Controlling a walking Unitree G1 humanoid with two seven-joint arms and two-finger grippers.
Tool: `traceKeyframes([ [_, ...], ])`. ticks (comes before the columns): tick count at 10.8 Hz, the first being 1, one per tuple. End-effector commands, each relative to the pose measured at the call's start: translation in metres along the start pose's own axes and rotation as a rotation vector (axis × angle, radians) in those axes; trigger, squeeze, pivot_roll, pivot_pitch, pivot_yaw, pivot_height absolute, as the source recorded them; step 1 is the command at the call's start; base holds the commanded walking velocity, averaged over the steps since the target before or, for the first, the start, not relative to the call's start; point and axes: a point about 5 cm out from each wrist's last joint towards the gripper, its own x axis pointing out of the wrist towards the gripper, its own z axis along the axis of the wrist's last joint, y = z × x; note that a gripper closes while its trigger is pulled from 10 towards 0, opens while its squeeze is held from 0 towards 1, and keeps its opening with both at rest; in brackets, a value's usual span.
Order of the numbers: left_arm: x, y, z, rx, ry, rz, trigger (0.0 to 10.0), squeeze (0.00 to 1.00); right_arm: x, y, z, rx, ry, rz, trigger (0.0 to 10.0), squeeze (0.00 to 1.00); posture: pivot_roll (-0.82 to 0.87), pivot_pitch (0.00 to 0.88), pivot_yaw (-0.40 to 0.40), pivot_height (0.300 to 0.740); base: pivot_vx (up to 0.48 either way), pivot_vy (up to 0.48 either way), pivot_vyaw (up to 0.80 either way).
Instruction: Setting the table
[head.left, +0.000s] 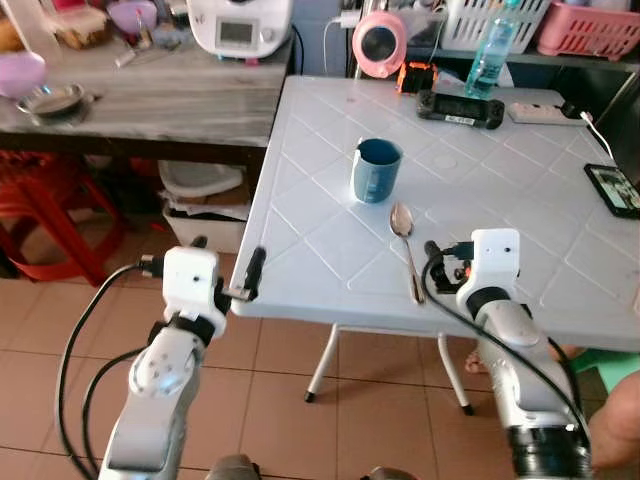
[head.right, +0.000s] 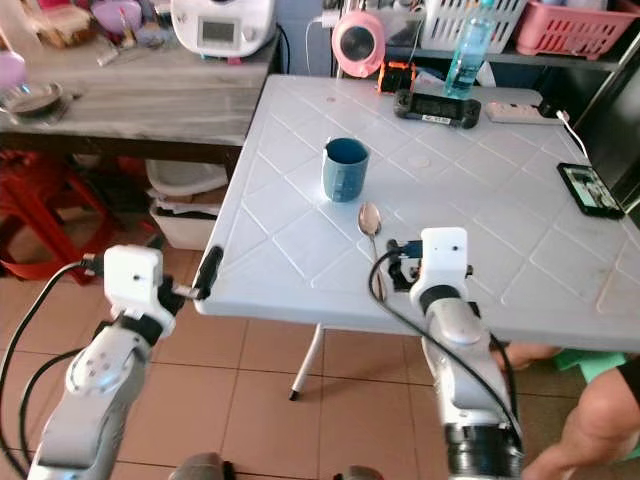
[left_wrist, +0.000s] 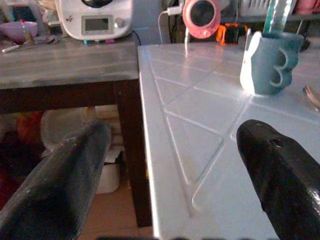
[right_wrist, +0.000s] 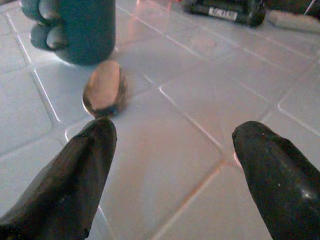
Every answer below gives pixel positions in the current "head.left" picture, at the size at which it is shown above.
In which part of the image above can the pink plastic basket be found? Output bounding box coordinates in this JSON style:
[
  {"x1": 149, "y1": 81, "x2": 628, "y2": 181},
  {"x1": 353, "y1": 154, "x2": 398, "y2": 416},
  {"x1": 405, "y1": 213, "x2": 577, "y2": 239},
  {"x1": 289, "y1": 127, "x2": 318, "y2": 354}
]
[{"x1": 536, "y1": 0, "x2": 640, "y2": 61}]

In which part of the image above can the green plastic stool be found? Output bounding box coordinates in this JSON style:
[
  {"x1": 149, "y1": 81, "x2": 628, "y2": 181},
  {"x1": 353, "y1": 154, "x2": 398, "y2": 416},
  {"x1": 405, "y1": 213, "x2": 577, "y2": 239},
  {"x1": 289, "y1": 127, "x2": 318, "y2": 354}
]
[{"x1": 570, "y1": 349, "x2": 640, "y2": 397}]

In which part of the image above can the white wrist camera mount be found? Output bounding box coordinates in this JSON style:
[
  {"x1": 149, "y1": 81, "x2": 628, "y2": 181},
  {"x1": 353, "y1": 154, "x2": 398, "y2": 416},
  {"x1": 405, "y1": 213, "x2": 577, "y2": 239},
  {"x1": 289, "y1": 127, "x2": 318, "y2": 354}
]
[
  {"x1": 160, "y1": 246, "x2": 230, "y2": 321},
  {"x1": 469, "y1": 228, "x2": 522, "y2": 294}
]

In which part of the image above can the purple plastic bowl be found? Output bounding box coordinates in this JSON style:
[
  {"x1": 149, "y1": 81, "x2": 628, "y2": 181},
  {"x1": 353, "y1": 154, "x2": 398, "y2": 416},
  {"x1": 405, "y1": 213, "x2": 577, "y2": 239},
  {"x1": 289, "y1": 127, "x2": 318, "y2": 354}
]
[{"x1": 106, "y1": 0, "x2": 160, "y2": 37}]

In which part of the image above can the pink round appliance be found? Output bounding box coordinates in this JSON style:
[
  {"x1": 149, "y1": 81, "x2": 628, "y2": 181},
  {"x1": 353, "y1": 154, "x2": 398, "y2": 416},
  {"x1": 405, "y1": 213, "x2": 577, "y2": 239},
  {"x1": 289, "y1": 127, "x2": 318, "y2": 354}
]
[{"x1": 351, "y1": 10, "x2": 409, "y2": 80}]

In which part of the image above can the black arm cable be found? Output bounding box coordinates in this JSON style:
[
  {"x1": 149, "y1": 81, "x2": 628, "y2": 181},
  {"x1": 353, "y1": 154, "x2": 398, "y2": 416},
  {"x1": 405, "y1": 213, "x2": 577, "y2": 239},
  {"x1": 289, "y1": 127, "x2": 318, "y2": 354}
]
[
  {"x1": 80, "y1": 345, "x2": 151, "y2": 471},
  {"x1": 54, "y1": 255, "x2": 167, "y2": 480},
  {"x1": 419, "y1": 252, "x2": 593, "y2": 426}
]

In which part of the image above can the white plastic bin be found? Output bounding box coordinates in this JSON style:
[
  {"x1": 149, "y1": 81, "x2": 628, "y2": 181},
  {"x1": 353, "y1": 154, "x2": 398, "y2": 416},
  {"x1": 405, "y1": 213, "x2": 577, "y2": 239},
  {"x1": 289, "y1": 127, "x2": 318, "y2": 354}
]
[{"x1": 158, "y1": 160, "x2": 252, "y2": 255}]

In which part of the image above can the grey robot foot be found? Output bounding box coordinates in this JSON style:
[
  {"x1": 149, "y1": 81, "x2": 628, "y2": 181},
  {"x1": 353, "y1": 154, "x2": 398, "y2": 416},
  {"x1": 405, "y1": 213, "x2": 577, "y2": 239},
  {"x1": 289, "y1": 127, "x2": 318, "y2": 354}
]
[
  {"x1": 364, "y1": 466, "x2": 417, "y2": 480},
  {"x1": 204, "y1": 454, "x2": 262, "y2": 480}
]

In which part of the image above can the clear blue water bottle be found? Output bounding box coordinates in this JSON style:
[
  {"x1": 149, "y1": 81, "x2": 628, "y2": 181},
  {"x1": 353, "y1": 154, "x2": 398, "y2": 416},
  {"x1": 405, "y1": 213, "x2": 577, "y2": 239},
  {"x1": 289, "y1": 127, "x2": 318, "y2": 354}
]
[{"x1": 463, "y1": 0, "x2": 524, "y2": 100}]

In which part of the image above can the pink plastic bowl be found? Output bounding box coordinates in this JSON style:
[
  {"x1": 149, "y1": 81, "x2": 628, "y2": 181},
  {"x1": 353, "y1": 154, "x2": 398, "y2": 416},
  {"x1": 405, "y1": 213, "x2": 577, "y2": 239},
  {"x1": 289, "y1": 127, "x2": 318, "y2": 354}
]
[{"x1": 0, "y1": 51, "x2": 49, "y2": 100}]

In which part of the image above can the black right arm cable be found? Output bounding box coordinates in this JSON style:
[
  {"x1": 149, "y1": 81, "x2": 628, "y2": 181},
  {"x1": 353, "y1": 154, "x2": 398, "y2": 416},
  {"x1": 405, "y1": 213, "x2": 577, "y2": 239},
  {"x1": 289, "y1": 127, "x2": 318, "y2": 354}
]
[{"x1": 419, "y1": 252, "x2": 593, "y2": 426}]

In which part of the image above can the white kitchen appliance with screen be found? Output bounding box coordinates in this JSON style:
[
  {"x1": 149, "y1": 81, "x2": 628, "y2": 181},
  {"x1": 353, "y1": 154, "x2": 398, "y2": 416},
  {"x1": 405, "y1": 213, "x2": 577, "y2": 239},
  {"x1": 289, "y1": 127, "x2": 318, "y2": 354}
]
[{"x1": 186, "y1": 0, "x2": 295, "y2": 60}]

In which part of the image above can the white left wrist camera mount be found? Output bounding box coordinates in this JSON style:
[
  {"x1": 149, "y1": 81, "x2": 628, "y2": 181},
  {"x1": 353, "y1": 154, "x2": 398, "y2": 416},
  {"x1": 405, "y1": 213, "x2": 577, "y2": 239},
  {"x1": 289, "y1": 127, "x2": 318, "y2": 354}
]
[{"x1": 160, "y1": 246, "x2": 230, "y2": 321}]

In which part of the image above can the red plastic stool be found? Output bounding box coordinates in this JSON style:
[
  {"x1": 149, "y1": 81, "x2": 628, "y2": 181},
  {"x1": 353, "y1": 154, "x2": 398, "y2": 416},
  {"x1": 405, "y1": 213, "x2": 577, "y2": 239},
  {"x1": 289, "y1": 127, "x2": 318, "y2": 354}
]
[{"x1": 0, "y1": 150, "x2": 128, "y2": 288}]

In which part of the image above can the orange and black device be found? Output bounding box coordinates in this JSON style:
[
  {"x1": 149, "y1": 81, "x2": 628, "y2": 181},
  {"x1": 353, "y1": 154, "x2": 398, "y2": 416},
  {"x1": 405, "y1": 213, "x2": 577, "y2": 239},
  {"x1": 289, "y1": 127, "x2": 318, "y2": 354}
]
[{"x1": 396, "y1": 61, "x2": 440, "y2": 97}]

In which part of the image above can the white metal table leg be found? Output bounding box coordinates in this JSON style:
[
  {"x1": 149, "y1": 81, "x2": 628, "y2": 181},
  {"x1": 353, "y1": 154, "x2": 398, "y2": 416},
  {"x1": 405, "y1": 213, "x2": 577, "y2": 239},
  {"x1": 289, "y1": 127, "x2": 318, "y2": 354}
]
[
  {"x1": 436, "y1": 334, "x2": 477, "y2": 417},
  {"x1": 304, "y1": 324, "x2": 342, "y2": 404}
]

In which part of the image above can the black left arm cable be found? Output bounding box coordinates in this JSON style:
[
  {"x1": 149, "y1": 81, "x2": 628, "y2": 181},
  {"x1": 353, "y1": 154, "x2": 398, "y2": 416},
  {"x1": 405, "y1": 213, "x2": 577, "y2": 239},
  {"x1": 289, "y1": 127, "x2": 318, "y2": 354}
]
[
  {"x1": 54, "y1": 255, "x2": 167, "y2": 480},
  {"x1": 80, "y1": 345, "x2": 151, "y2": 471}
]

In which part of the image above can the metal bowl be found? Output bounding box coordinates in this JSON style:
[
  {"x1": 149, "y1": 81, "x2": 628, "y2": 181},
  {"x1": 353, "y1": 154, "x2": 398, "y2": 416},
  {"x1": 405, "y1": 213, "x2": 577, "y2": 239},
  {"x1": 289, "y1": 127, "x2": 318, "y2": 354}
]
[{"x1": 17, "y1": 83, "x2": 92, "y2": 122}]

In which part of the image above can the white charging cable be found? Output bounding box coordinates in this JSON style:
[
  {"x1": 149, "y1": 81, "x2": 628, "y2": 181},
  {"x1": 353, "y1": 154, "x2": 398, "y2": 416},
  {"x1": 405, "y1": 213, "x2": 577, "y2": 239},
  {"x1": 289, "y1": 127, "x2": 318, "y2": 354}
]
[{"x1": 578, "y1": 110, "x2": 617, "y2": 167}]

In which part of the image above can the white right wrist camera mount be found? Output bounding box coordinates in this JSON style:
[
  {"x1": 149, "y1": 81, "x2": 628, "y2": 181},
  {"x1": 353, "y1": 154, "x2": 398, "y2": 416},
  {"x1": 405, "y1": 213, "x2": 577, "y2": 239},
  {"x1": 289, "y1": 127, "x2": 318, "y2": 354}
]
[{"x1": 469, "y1": 228, "x2": 522, "y2": 294}]

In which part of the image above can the white power strip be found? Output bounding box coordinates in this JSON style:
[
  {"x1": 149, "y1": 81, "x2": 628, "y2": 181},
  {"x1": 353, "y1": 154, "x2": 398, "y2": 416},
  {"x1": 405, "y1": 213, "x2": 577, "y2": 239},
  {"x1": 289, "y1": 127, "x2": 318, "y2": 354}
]
[{"x1": 507, "y1": 101, "x2": 582, "y2": 126}]

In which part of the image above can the grey wooden counter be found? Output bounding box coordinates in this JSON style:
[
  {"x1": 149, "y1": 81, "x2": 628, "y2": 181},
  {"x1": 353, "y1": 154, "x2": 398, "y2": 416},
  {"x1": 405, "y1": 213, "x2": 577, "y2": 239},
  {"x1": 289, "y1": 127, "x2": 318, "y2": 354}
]
[{"x1": 0, "y1": 38, "x2": 294, "y2": 169}]

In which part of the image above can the grey left robot foot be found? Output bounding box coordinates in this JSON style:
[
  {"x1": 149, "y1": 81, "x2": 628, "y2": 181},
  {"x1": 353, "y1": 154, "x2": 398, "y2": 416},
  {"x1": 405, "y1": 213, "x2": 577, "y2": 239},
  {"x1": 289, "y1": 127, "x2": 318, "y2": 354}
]
[{"x1": 204, "y1": 454, "x2": 262, "y2": 480}]

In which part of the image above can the black handheld controller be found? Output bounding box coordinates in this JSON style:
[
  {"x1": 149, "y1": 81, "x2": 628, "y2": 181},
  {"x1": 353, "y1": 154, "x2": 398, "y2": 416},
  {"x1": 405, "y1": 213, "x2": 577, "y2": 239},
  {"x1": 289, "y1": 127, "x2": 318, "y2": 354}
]
[{"x1": 416, "y1": 89, "x2": 507, "y2": 130}]

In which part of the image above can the white plastic basket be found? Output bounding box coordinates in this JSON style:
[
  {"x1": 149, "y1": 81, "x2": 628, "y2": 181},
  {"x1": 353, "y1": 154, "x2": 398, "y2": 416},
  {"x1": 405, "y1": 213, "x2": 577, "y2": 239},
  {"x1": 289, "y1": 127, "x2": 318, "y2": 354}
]
[{"x1": 439, "y1": 0, "x2": 552, "y2": 54}]

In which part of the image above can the blue ceramic mug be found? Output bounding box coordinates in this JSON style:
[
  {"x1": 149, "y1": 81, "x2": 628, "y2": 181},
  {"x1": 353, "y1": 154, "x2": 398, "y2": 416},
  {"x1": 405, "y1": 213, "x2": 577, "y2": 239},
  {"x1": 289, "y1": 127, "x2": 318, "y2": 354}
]
[{"x1": 351, "y1": 138, "x2": 404, "y2": 205}]

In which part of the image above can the silver metal spoon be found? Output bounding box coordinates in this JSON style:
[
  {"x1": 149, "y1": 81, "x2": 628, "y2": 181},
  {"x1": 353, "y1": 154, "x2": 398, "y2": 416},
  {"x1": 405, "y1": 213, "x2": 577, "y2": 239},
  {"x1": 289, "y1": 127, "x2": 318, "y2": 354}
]
[{"x1": 389, "y1": 202, "x2": 427, "y2": 305}]

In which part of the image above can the black smartphone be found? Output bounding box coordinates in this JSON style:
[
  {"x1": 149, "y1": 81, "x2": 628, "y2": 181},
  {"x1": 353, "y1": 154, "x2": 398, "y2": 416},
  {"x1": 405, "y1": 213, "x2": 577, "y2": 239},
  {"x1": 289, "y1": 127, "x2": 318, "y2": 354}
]
[{"x1": 584, "y1": 163, "x2": 640, "y2": 220}]

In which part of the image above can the grey right robot foot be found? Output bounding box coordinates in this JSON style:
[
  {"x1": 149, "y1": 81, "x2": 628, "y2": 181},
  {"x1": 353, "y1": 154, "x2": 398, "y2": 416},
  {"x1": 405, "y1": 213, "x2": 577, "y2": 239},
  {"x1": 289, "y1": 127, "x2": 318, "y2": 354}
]
[{"x1": 364, "y1": 466, "x2": 417, "y2": 480}]

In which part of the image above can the person bare leg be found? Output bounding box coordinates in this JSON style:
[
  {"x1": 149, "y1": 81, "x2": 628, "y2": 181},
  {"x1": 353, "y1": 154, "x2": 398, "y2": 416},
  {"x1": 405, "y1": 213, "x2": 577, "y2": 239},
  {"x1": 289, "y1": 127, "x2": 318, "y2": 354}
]
[{"x1": 588, "y1": 370, "x2": 640, "y2": 473}]

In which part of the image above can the brown bread loaf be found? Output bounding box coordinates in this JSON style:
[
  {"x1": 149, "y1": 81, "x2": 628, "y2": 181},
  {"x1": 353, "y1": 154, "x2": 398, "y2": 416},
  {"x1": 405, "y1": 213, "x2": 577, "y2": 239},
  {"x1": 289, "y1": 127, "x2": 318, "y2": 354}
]
[{"x1": 49, "y1": 5, "x2": 112, "y2": 50}]

